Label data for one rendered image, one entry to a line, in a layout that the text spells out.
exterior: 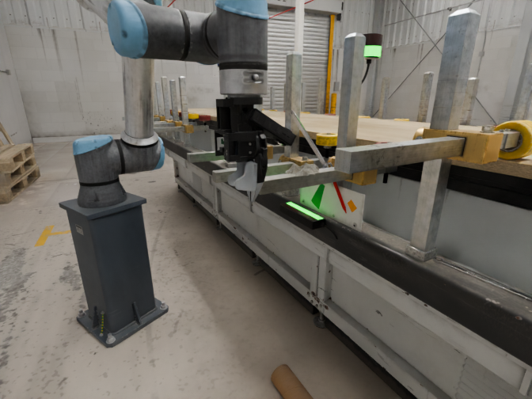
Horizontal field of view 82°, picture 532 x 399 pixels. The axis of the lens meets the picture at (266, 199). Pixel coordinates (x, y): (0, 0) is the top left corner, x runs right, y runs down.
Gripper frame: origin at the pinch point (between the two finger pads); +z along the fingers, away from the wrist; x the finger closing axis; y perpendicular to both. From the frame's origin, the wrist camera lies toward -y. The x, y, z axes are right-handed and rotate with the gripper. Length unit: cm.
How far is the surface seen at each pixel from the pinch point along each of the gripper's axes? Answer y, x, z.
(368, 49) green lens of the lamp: -32.0, -2.1, -30.8
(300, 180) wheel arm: -10.9, 1.4, -2.3
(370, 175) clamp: -29.7, 4.9, -1.8
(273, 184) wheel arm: -3.8, 1.4, -2.2
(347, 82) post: -27.7, -3.8, -23.4
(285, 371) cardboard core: -20, -15, 75
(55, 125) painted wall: 91, -821, 45
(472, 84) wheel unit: -137, -32, -26
